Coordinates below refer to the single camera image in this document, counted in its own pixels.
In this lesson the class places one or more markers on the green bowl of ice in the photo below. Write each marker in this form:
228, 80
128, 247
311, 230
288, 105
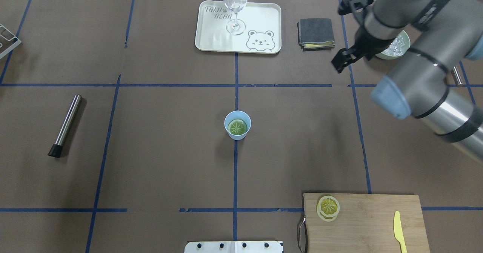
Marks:
398, 47

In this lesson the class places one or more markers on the cream bear serving tray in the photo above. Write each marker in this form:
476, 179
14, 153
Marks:
262, 34

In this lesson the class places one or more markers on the light blue plastic cup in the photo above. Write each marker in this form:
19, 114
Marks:
238, 114

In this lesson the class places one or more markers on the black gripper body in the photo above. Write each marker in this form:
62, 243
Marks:
363, 42

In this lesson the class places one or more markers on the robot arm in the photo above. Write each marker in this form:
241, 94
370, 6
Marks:
450, 30

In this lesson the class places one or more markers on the lemon slice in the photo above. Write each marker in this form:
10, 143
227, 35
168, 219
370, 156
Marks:
237, 127

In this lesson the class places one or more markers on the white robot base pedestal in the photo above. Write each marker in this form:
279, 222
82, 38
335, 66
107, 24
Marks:
234, 247

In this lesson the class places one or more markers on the white wire cup rack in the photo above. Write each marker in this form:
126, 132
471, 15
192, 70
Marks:
8, 41

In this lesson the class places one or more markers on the clear wine glass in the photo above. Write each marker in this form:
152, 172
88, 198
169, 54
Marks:
235, 26

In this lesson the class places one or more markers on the steel ice scoop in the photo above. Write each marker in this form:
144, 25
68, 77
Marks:
457, 76

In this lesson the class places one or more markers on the bamboo cutting board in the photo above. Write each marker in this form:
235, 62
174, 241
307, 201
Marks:
364, 224

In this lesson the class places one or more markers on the steel muddler black tip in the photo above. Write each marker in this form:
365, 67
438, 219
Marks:
57, 147

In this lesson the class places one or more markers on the yellow plastic knife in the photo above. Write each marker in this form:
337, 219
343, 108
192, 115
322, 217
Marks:
398, 231

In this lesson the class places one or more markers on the grey folded cloth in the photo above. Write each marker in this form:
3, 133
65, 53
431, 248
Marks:
315, 34

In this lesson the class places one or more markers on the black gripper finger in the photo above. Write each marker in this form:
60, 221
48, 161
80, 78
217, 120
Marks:
343, 58

